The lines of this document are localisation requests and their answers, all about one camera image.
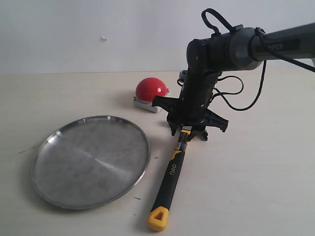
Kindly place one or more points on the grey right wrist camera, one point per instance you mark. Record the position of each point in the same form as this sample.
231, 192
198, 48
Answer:
182, 77

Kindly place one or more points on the black yellow claw hammer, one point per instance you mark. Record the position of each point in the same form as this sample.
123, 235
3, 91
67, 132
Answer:
158, 217

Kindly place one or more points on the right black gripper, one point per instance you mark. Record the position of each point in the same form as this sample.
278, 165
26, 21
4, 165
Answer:
191, 107

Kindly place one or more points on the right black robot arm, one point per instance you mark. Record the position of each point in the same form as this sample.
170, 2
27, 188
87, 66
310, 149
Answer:
241, 49

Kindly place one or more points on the red dome push button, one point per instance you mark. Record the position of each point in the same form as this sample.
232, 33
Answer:
145, 92

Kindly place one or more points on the round steel plate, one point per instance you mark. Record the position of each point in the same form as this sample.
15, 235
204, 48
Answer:
90, 162

